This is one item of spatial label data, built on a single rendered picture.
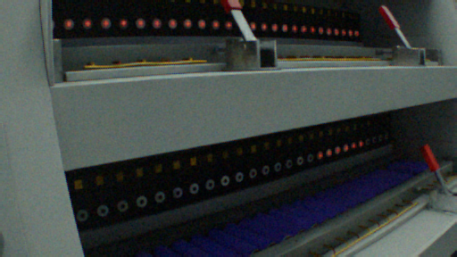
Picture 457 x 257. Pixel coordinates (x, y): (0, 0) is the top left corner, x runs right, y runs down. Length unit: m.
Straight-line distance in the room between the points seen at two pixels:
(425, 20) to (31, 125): 0.63
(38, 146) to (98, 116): 0.04
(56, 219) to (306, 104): 0.21
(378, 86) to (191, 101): 0.22
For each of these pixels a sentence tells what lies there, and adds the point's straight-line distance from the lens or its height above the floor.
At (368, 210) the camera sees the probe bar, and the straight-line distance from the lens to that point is 0.45.
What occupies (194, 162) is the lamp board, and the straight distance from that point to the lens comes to 0.41.
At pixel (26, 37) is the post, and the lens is 0.22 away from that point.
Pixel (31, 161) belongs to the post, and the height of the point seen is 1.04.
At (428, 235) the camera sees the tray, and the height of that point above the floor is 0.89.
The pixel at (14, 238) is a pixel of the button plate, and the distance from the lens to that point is 0.20.
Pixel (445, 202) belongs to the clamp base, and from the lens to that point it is 0.52.
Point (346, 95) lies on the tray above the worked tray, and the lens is 0.36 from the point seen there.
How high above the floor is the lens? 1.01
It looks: 6 degrees up
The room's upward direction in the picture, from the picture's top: 14 degrees counter-clockwise
